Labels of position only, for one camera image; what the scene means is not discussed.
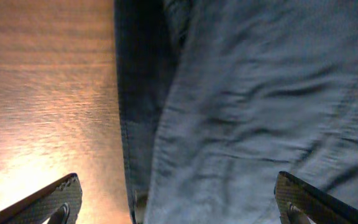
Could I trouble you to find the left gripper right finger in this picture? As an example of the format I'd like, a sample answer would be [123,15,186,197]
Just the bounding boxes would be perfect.
[274,171,358,224]

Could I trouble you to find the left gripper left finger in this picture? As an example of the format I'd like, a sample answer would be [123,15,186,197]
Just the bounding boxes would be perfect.
[0,173,82,224]

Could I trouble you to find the navy blue shorts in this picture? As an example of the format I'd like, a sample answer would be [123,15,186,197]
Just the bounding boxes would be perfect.
[114,0,358,223]

